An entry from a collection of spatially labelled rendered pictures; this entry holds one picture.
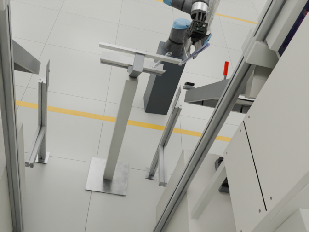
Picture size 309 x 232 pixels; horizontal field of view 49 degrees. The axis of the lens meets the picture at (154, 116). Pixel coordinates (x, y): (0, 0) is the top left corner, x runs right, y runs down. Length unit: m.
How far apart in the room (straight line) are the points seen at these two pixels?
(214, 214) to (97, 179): 0.93
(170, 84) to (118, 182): 0.81
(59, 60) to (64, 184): 1.23
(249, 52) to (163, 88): 1.54
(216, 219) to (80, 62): 1.96
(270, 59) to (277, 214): 0.43
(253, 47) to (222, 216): 0.77
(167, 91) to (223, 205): 1.22
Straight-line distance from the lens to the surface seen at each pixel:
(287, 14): 0.93
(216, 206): 1.52
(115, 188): 2.16
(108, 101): 2.67
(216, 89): 1.34
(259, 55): 1.02
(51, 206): 2.07
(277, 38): 0.95
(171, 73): 2.42
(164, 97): 2.56
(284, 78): 0.89
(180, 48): 2.34
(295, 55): 0.87
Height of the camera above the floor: 1.81
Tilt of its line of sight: 43 degrees down
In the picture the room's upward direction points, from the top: 19 degrees clockwise
